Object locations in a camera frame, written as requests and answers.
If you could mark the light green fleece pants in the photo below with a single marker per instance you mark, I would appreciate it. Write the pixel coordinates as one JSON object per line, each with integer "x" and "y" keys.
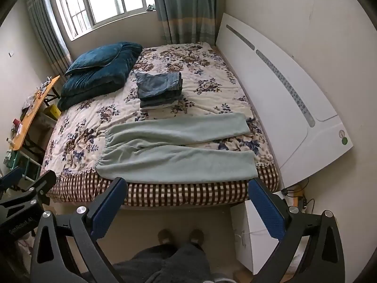
{"x": 165, "y": 159}

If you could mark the folded dark teal quilt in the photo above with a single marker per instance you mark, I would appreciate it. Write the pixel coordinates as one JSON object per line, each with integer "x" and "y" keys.
{"x": 97, "y": 85}

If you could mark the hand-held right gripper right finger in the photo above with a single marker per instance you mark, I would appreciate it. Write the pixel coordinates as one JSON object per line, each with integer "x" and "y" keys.
{"x": 266, "y": 209}

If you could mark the small grey-white ornaments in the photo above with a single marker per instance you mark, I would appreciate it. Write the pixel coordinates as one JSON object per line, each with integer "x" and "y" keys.
{"x": 46, "y": 83}

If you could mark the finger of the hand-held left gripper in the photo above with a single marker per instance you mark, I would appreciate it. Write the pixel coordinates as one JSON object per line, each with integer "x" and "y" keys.
{"x": 11, "y": 179}
{"x": 39, "y": 184}

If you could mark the red cup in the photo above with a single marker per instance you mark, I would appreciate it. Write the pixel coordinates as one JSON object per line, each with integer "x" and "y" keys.
{"x": 16, "y": 122}

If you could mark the yellow power strip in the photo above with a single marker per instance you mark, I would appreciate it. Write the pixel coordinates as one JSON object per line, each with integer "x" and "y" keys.
{"x": 299, "y": 199}

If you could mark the white bedside cabinet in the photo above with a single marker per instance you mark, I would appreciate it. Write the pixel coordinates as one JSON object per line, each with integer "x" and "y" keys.
{"x": 256, "y": 241}

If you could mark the orange wooden desk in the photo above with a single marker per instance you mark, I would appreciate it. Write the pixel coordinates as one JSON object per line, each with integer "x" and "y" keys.
{"x": 32, "y": 109}

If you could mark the person's legs in grey trousers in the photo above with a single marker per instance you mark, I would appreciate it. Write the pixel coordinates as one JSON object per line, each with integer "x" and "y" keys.
{"x": 170, "y": 262}

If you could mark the folded dark grey pants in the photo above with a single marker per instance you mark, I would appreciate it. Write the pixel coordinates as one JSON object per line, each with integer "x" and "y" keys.
{"x": 159, "y": 102}

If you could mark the translucent storage box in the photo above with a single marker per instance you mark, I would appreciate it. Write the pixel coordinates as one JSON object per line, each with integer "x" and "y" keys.
{"x": 42, "y": 126}

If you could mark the person's right slipper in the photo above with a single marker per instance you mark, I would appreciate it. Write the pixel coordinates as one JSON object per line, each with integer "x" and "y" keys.
{"x": 196, "y": 237}

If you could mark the folded blue jeans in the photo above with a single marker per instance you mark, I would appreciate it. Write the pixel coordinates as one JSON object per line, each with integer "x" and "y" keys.
{"x": 156, "y": 84}

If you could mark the small grey-blue sill object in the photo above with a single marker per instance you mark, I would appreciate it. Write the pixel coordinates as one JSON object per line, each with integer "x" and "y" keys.
{"x": 150, "y": 7}

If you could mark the grey-blue curtain with checked hem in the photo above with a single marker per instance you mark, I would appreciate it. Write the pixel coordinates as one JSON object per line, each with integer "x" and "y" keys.
{"x": 50, "y": 35}

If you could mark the floral bed blanket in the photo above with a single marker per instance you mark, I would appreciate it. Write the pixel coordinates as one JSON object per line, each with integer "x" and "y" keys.
{"x": 206, "y": 64}

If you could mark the dark teal velvet pillow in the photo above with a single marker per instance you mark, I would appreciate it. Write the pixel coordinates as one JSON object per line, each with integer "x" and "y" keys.
{"x": 94, "y": 57}

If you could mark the yellow box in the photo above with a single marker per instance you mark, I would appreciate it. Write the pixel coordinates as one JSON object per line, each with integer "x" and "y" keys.
{"x": 53, "y": 112}

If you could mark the white headboard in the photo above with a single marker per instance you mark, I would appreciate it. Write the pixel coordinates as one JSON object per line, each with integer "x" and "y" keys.
{"x": 265, "y": 79}

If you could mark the green metal rack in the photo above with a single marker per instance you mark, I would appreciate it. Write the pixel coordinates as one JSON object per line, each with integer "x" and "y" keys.
{"x": 28, "y": 165}

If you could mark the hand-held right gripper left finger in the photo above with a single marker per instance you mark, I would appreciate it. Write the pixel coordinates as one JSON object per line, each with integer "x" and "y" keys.
{"x": 107, "y": 209}

